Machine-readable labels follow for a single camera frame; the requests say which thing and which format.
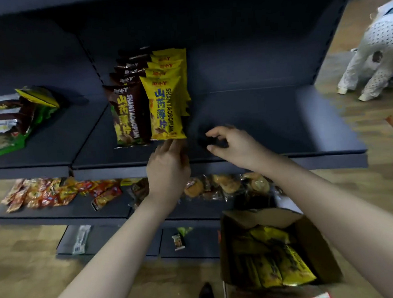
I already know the person's left hand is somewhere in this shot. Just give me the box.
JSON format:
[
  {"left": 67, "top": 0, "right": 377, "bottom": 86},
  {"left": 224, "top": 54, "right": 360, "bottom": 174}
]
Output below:
[{"left": 143, "top": 137, "right": 194, "bottom": 209}]

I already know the person's right hand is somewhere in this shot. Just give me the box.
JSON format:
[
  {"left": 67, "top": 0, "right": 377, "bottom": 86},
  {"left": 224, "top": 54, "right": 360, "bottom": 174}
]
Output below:
[{"left": 204, "top": 121, "right": 277, "bottom": 179}]

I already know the dark blue metal shelf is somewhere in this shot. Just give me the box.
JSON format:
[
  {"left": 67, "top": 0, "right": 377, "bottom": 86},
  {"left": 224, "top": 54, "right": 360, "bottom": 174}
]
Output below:
[{"left": 0, "top": 0, "right": 376, "bottom": 276}]

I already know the yellow snack packet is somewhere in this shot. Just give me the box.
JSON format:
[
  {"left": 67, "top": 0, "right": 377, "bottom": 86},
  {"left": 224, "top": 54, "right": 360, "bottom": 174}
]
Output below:
[
  {"left": 139, "top": 73, "right": 187, "bottom": 142},
  {"left": 144, "top": 65, "right": 191, "bottom": 120},
  {"left": 149, "top": 52, "right": 189, "bottom": 71},
  {"left": 146, "top": 58, "right": 191, "bottom": 104},
  {"left": 151, "top": 47, "right": 188, "bottom": 62}
]

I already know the brown cardboard box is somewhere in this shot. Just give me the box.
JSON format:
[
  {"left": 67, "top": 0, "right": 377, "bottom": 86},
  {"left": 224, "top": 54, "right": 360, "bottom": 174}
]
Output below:
[{"left": 215, "top": 202, "right": 346, "bottom": 298}]

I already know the person's right forearm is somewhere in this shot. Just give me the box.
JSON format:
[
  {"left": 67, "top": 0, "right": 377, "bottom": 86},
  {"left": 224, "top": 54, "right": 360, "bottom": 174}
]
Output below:
[{"left": 259, "top": 147, "right": 393, "bottom": 298}]

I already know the person's left forearm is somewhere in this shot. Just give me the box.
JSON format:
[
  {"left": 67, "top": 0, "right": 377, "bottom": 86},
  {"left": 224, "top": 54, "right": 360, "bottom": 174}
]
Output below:
[{"left": 29, "top": 193, "right": 188, "bottom": 298}]

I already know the person's left shoe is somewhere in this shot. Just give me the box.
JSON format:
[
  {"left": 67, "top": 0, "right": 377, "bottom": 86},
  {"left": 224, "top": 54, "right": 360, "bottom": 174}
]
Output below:
[{"left": 195, "top": 281, "right": 215, "bottom": 298}]

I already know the pile of wrapped buns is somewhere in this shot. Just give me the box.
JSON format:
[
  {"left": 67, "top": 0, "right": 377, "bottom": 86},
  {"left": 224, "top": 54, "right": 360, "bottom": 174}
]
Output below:
[{"left": 128, "top": 168, "right": 281, "bottom": 210}]

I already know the green snack pouch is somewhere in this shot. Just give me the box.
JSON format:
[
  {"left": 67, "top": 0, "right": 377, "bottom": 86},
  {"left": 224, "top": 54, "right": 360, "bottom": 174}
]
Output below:
[{"left": 176, "top": 225, "right": 194, "bottom": 239}]

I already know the small red white sachet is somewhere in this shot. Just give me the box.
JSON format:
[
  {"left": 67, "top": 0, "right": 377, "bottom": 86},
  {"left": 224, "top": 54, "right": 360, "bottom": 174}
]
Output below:
[{"left": 171, "top": 233, "right": 187, "bottom": 252}]

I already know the white green label packet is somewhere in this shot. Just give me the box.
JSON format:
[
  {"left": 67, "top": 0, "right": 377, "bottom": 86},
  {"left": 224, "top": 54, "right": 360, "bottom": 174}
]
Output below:
[{"left": 69, "top": 224, "right": 94, "bottom": 256}]

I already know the pile of red orange packets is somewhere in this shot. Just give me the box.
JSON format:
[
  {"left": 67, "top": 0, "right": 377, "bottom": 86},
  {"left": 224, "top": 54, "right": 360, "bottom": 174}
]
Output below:
[{"left": 0, "top": 171, "right": 125, "bottom": 219}]

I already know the heap of green brown bags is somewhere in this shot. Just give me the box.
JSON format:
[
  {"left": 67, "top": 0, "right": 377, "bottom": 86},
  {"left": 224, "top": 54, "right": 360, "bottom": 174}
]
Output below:
[{"left": 0, "top": 83, "right": 64, "bottom": 160}]

